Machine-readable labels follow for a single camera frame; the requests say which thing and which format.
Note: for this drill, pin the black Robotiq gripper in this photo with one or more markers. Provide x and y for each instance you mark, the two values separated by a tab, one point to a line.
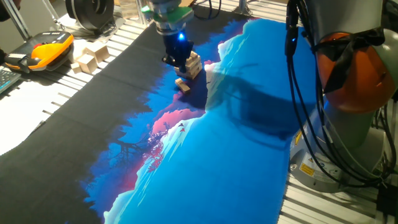
178	45

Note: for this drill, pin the single wooden Jenga block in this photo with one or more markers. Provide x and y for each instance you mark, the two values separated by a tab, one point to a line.
183	86

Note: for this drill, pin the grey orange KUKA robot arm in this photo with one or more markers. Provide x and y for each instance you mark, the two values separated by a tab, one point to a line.
357	77

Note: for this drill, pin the person's forearm black sleeve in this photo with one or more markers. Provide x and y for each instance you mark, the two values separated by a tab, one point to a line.
4	14

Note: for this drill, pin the wooden Jenga block tower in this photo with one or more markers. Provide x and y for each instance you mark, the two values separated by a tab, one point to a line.
194	67

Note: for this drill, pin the translucent beige container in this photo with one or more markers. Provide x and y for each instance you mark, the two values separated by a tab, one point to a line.
128	8

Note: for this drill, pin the large wooden cube block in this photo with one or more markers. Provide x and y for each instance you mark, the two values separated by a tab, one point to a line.
98	51

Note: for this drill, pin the medium wooden cube block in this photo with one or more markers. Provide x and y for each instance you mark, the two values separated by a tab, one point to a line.
87	63

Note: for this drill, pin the black round spool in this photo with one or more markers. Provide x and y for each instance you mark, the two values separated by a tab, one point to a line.
90	12

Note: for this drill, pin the pale wooden block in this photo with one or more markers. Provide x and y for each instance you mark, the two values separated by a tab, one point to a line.
77	49

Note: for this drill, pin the small wooden block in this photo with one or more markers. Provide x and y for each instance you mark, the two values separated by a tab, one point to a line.
76	68

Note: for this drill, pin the blue landscape print cloth mat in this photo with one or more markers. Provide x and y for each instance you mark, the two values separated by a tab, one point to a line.
217	171

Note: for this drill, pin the orange black teach pendant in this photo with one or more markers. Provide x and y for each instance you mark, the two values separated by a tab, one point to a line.
46	51

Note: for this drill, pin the thin metal rod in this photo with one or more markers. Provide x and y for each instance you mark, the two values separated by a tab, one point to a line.
53	11

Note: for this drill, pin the black computer keyboard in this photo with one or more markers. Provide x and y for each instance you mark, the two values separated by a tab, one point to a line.
7	79

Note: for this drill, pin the green wrist mount plate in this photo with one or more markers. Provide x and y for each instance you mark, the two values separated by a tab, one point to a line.
174	15

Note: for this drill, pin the aluminium post beside container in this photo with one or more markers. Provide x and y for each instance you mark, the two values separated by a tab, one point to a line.
141	18

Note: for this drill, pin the aluminium post with foot bracket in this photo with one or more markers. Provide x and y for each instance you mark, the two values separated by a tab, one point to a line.
242	7

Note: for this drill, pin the slanted aluminium frame post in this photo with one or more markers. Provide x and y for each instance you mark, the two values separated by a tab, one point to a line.
15	18

